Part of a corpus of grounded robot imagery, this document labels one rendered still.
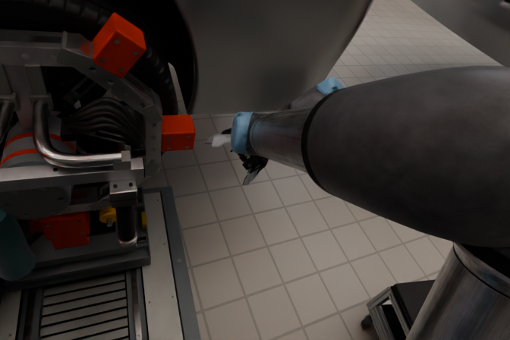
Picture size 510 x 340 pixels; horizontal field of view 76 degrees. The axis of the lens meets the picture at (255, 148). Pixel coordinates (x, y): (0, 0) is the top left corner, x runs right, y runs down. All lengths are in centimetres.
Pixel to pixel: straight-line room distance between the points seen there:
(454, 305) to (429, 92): 19
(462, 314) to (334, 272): 151
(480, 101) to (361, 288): 169
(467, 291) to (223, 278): 138
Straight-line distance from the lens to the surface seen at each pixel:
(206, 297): 160
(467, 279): 33
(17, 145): 84
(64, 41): 75
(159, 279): 153
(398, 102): 22
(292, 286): 171
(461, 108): 21
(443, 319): 35
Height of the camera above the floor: 149
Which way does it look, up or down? 44 degrees down
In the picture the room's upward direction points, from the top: 18 degrees clockwise
